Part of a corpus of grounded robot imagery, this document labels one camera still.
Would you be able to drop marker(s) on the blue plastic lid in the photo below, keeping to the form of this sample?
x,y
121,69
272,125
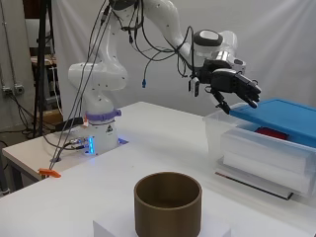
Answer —
x,y
283,115

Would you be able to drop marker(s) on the orange clamp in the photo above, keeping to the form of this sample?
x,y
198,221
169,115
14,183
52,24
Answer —
x,y
49,173

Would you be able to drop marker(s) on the brown round tub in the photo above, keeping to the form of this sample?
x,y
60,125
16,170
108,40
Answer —
x,y
168,214

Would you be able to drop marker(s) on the small red object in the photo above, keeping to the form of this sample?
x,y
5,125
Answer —
x,y
271,133

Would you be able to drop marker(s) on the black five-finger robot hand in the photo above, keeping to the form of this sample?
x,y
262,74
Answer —
x,y
230,82

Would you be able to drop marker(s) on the white seven-joint robot arm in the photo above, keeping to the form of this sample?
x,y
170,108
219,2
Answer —
x,y
98,75

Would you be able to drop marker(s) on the white hanging sheet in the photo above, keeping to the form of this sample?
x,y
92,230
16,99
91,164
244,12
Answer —
x,y
276,39

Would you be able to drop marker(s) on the thin book with dark edge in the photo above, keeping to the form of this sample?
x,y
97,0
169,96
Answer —
x,y
253,184

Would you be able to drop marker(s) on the clear plastic box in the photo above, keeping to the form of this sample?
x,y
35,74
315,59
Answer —
x,y
214,131

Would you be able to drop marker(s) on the black tripod stand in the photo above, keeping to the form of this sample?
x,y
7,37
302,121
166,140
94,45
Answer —
x,y
41,65

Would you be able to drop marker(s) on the white flat box stand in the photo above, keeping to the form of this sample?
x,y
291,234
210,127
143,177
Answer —
x,y
108,228

